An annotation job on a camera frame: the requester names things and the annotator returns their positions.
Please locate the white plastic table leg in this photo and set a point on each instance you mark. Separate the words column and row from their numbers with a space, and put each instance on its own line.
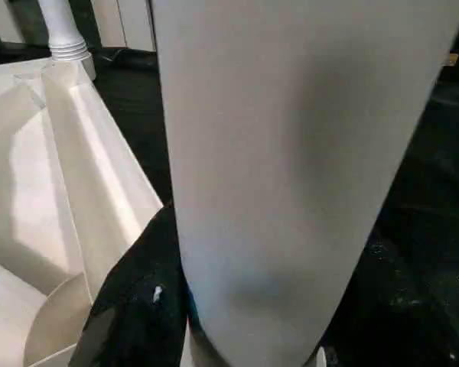
column 290, row 153
column 63, row 30

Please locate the white plastic table top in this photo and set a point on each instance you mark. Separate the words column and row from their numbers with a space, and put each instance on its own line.
column 61, row 172

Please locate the black shiny mat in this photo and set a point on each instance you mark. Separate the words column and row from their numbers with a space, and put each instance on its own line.
column 137, row 114

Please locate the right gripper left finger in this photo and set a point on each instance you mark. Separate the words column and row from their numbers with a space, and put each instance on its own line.
column 137, row 306

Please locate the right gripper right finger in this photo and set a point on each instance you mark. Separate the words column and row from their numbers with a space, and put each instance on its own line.
column 398, row 325

